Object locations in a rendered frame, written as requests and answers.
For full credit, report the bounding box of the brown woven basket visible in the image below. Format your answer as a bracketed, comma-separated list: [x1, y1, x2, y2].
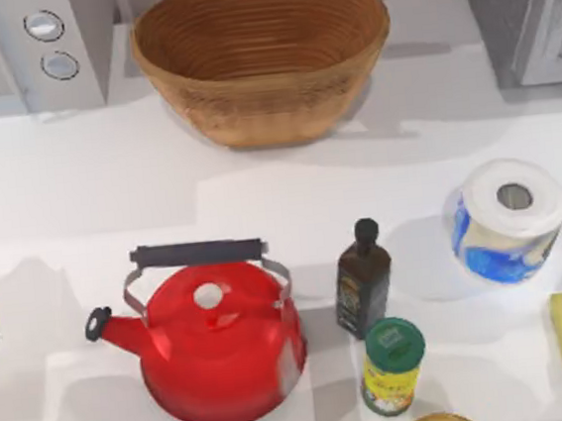
[126, 0, 402, 161]

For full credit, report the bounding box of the green lidded yellow jar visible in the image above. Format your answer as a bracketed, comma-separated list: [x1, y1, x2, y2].
[353, 313, 433, 419]

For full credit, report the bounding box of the red kettle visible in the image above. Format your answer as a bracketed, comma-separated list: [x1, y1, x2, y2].
[77, 230, 315, 421]

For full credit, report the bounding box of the microwave knob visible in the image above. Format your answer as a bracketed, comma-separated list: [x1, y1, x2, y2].
[39, 48, 82, 83]
[22, 8, 67, 46]

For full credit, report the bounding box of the pale microwave oven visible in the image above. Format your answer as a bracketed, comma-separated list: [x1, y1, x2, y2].
[0, 0, 129, 119]

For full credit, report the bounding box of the white paper towel roll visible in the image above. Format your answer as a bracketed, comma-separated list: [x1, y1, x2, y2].
[437, 152, 562, 290]

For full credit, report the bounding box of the dark glass bottle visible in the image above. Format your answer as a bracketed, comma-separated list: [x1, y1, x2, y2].
[327, 215, 399, 343]

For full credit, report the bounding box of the grey cabinet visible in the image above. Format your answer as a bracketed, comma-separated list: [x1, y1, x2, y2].
[458, 0, 562, 95]

